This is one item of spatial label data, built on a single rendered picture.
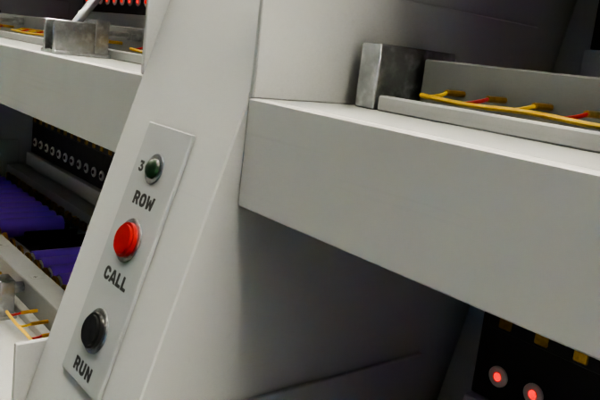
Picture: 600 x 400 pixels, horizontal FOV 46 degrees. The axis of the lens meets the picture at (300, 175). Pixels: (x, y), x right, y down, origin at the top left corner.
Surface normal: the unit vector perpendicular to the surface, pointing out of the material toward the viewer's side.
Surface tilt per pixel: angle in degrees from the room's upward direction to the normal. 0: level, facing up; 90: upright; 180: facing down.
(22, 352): 90
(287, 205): 107
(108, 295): 90
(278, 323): 90
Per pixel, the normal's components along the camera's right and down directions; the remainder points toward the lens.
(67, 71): -0.77, 0.02
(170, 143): -0.71, -0.26
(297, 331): 0.62, 0.21
